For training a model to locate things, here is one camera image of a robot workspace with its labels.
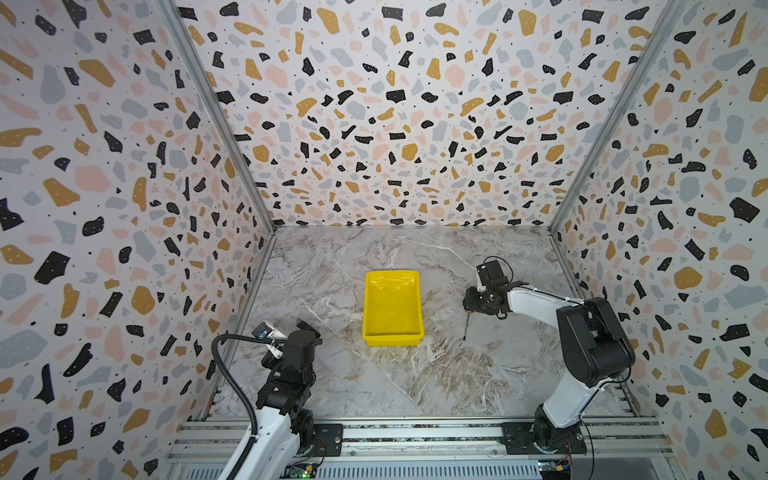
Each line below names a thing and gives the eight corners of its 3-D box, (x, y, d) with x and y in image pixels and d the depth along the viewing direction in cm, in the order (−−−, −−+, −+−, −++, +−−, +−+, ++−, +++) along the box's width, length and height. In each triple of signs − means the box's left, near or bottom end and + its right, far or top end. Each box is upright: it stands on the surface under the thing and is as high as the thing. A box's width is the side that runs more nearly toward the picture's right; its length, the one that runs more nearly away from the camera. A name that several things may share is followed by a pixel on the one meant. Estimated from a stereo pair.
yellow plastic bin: (360, 346, 92) (358, 336, 86) (367, 280, 108) (365, 268, 102) (422, 346, 92) (424, 336, 87) (419, 280, 108) (420, 268, 103)
